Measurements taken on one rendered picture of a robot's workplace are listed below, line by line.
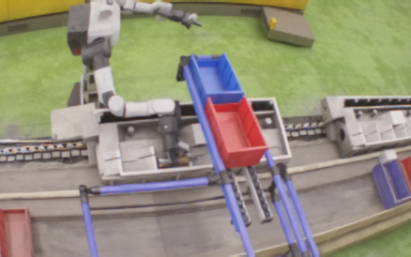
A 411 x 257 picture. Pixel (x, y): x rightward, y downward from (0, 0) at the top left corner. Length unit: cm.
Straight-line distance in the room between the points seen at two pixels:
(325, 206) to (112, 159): 124
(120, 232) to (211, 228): 47
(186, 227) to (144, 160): 39
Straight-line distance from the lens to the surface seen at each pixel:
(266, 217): 161
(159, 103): 195
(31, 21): 416
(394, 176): 278
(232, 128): 182
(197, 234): 206
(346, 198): 250
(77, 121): 229
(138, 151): 203
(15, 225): 209
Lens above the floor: 263
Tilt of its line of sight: 53 degrees down
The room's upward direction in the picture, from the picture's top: 20 degrees clockwise
